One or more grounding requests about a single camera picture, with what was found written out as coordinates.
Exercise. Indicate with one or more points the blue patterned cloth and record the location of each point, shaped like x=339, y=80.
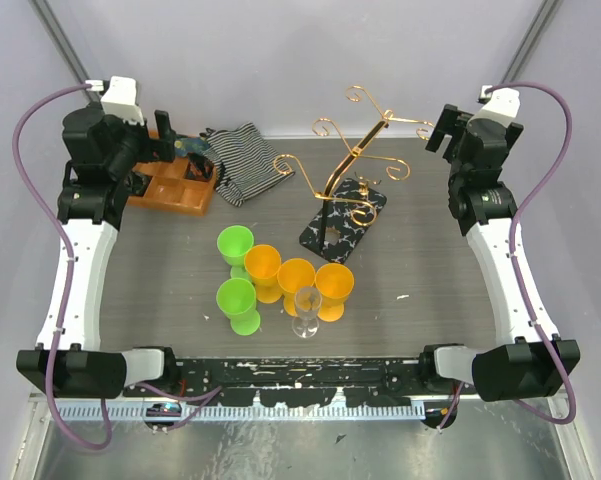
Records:
x=188, y=146

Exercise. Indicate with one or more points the clear wine glass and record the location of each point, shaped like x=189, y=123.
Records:
x=307, y=303

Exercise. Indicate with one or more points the green plastic goblet front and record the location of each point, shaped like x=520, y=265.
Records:
x=236, y=298

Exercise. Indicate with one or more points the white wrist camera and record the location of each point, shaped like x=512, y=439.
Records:
x=119, y=98
x=501, y=105

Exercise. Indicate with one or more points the black mounting base plate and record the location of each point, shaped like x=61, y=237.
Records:
x=304, y=382

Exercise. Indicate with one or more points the striped black white cloth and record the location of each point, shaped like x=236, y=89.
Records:
x=244, y=163

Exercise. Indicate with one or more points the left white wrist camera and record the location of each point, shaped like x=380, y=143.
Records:
x=119, y=98

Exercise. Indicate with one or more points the dark orange crumpled cloth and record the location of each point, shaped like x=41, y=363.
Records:
x=199, y=168

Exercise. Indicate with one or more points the gold wine glass rack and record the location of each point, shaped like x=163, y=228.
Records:
x=350, y=206

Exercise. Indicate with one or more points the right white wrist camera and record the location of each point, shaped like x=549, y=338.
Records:
x=501, y=105

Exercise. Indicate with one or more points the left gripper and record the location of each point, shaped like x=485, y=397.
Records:
x=161, y=148

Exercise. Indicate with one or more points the orange plastic goblet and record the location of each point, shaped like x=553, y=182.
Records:
x=335, y=282
x=262, y=263
x=294, y=274

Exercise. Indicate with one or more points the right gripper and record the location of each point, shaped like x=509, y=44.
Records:
x=447, y=125

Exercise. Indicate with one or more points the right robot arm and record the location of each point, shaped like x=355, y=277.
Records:
x=522, y=364

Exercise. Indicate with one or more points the green plastic goblet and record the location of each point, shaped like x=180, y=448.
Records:
x=236, y=298
x=233, y=243

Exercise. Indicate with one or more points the orange wooden compartment tray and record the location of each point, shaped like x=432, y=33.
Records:
x=163, y=186

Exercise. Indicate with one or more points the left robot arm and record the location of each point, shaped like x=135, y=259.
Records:
x=67, y=360

